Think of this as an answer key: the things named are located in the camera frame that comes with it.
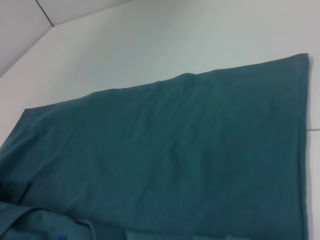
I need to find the teal T-shirt with beige print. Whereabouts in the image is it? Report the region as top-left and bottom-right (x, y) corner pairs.
(0, 52), (311, 240)

